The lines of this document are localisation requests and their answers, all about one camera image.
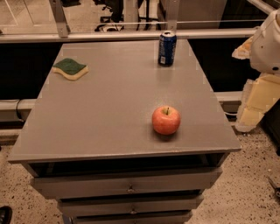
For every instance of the top grey drawer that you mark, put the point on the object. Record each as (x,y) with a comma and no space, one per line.
(126,183)

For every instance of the black office chair base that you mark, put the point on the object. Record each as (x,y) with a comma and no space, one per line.
(112,14)

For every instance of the red apple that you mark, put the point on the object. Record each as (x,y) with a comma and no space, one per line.
(166,120)

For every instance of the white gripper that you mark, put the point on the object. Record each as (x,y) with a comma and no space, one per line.
(266,51)

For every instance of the grey drawer cabinet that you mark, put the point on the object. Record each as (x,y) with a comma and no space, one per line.
(101,123)

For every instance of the white metal railing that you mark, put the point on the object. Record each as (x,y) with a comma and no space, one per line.
(39,21)

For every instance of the middle grey drawer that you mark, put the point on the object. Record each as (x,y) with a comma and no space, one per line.
(139,205)

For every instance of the black shoe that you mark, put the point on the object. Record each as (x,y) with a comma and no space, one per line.
(5,215)

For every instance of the green and yellow sponge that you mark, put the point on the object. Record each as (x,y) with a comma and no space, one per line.
(70,69)

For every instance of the blue pepsi can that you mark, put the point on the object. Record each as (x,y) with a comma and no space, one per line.
(167,47)

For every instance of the bottom grey drawer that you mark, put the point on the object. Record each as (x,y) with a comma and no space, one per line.
(172,217)

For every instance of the grey drawer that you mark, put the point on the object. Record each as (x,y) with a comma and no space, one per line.
(139,205)
(126,183)
(172,217)

